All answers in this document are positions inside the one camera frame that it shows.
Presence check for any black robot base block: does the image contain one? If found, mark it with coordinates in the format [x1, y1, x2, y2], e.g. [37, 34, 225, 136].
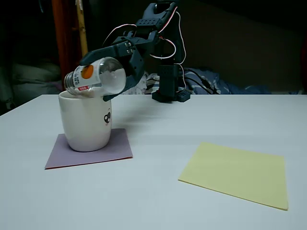
[151, 88, 191, 104]

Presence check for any patterned blue grey bedsheet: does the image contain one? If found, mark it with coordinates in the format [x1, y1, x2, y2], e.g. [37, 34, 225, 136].
[121, 69, 272, 95]

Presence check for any yellow paper square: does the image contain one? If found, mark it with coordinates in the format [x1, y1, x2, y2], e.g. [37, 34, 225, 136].
[177, 141, 289, 211]

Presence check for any purple paper square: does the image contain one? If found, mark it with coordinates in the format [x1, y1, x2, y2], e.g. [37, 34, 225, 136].
[44, 128, 134, 171]

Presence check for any grey folded bedding bundle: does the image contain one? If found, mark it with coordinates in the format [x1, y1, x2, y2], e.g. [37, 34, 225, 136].
[0, 61, 65, 115]

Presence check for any glass jar of beans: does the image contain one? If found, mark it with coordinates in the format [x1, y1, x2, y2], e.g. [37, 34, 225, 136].
[63, 56, 127, 98]

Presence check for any red-brown wooden post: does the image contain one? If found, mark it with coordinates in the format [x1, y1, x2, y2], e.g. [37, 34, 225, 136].
[51, 0, 83, 72]

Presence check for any bamboo pole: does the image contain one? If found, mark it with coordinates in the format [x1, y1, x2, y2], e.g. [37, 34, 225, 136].
[75, 0, 89, 59]

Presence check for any black cable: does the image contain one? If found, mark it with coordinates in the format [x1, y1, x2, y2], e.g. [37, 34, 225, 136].
[185, 76, 215, 94]
[185, 68, 223, 95]

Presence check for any white ceramic mug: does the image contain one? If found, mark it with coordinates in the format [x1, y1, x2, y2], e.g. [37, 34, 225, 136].
[58, 92, 112, 152]

